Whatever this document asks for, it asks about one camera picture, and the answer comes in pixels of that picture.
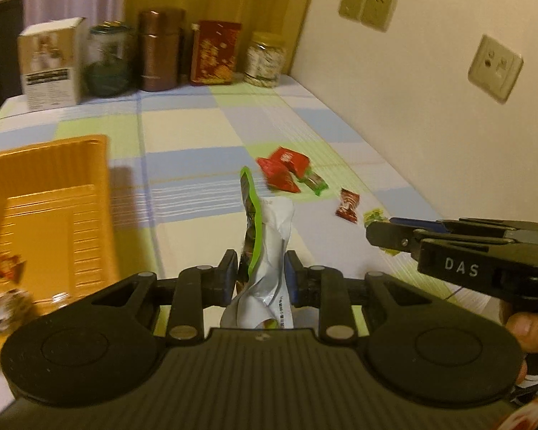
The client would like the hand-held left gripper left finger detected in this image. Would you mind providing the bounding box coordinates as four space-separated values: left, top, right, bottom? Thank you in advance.
67 249 239 345

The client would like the yellow green candy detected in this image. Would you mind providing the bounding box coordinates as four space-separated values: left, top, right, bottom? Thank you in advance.
363 208 400 256

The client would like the clear plastic jar yellow lid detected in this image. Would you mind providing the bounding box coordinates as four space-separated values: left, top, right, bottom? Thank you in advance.
243 31 287 89

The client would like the beige wall outlet plate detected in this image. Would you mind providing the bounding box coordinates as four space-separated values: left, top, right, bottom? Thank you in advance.
467 34 524 104

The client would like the dark silver snack packet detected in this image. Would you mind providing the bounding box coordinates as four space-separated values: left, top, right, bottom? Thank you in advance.
0 289 34 332

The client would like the red white printed object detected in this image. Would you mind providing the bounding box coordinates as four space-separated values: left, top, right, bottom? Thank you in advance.
497 396 538 430

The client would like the plain red snack packet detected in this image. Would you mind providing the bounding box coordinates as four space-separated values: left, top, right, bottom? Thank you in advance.
256 158 302 194

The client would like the person's right hand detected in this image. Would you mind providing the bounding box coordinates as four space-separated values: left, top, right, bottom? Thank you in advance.
499 300 538 383

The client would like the green glass jar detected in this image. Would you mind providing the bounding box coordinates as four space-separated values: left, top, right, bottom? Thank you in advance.
84 21 135 98

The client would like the red printed tin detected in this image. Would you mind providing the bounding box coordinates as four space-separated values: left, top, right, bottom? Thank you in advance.
190 20 243 87

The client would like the orange plastic tray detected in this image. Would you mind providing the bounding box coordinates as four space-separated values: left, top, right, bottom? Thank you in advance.
0 134 119 350

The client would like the black monitor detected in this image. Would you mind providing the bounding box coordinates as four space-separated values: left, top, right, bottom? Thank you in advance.
0 0 25 126

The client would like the red white candy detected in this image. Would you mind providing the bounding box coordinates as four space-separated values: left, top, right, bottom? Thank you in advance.
335 188 360 224

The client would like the large red snack packet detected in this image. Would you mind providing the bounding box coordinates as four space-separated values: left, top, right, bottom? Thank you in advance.
269 147 312 177

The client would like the olive wall socket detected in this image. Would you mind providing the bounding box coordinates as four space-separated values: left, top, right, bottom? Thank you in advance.
361 0 397 33
338 0 369 19

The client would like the white green-edged snack packet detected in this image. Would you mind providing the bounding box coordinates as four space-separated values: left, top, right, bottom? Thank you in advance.
220 166 295 330

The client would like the brown metal canister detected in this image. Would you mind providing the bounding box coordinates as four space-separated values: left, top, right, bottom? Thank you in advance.
137 8 184 92

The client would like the white printed carton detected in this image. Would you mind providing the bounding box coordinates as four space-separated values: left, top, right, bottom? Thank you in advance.
18 17 88 110

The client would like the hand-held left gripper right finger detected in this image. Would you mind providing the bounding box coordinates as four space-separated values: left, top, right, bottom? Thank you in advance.
283 251 444 345

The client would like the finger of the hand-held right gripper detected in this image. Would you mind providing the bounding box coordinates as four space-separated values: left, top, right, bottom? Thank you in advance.
389 216 460 234
366 220 476 256

